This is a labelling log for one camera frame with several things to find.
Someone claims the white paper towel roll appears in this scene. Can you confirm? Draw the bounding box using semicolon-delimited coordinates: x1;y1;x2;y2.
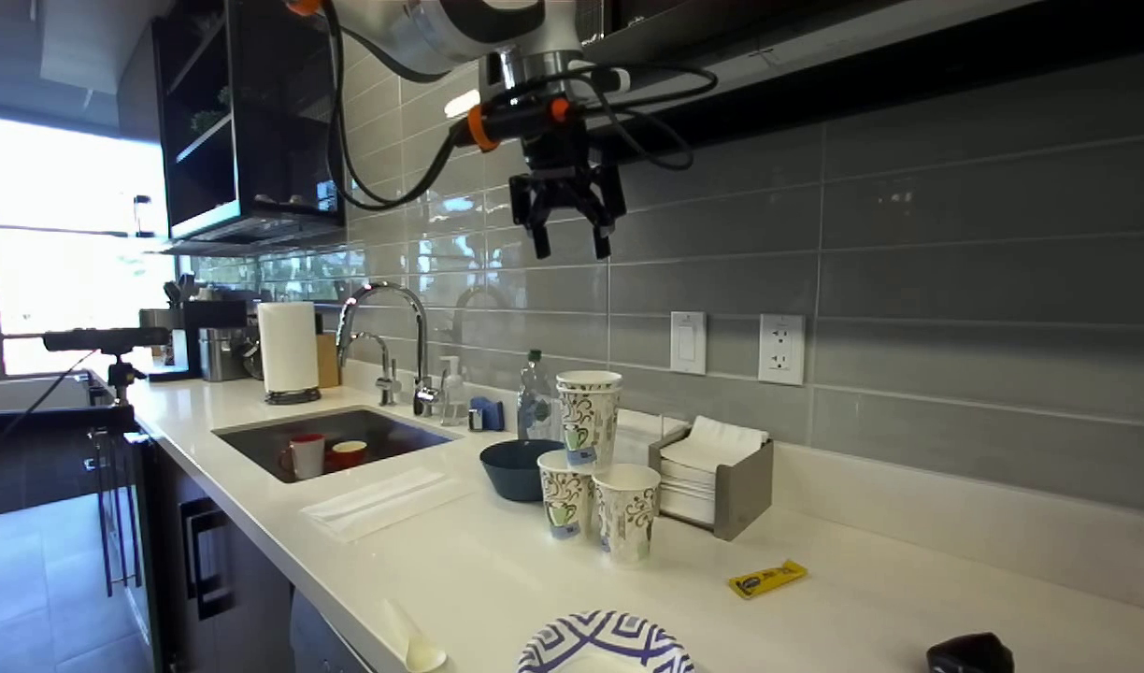
255;300;325;404

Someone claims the black orange wrist camera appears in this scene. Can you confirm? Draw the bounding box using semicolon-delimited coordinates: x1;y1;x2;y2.
460;91;582;150

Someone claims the black coffee machine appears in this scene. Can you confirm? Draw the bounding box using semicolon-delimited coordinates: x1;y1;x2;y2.
158;277;267;387

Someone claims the white wall outlet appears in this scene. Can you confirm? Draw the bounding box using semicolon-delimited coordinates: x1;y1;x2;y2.
755;312;807;389
665;306;710;378

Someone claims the black open shelf cabinet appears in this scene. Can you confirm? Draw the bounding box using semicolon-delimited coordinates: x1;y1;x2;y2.
151;0;346;255

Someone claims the chrome gooseneck faucet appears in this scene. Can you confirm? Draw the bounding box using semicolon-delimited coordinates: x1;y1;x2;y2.
329;277;442;422

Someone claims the bright window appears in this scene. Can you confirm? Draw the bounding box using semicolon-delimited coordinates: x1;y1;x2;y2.
0;109;174;381

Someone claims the dark blue bowl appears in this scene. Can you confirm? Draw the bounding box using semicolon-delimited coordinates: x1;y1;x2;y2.
475;435;567;508

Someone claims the yellow packet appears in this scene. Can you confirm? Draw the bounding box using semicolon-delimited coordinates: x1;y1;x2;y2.
725;559;814;602

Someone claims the black cart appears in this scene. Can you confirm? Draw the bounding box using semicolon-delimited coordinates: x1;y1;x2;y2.
0;372;146;519

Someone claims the clear dish soap bottle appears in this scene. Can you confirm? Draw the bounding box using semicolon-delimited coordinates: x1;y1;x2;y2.
511;343;559;444

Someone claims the blue patterned paper plate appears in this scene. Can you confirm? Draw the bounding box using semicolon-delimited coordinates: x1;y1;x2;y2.
511;605;703;673

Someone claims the dark undermount sink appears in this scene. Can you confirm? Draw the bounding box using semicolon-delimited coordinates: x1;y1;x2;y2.
210;408;456;488

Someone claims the black binder clip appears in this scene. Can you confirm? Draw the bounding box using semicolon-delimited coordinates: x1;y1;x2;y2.
925;629;1018;673

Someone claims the dark cabinet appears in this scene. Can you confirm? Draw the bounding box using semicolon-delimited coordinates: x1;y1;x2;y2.
138;435;390;673
567;0;1144;161

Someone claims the black camera on tripod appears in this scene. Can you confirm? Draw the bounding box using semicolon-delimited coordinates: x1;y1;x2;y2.
41;324;184;404

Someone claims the patterned paper cup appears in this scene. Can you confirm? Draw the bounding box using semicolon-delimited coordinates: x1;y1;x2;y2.
592;459;665;568
553;381;624;470
553;368;628;397
534;449;601;541

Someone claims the dark lower cabinet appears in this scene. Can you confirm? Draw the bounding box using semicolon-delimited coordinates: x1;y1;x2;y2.
138;435;390;673

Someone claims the white napkin stack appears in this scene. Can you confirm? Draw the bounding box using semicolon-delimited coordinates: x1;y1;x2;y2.
655;413;775;530

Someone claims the blue sponge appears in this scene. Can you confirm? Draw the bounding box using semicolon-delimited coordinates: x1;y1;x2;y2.
463;392;511;438

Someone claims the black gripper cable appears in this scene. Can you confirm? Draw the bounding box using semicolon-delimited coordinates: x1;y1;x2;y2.
567;63;721;177

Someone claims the under-cabinet light bar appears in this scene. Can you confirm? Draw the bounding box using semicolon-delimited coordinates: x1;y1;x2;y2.
594;0;1052;83

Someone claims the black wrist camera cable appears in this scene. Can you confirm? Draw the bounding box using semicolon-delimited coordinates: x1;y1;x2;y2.
321;0;475;217

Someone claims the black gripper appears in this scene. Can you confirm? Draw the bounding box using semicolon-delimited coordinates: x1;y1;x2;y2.
510;123;628;261

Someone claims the red and white cup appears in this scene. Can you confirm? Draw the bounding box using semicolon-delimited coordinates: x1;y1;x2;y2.
283;429;329;488

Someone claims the dark upper cabinet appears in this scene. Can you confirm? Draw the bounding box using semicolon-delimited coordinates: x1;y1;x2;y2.
567;0;1144;161

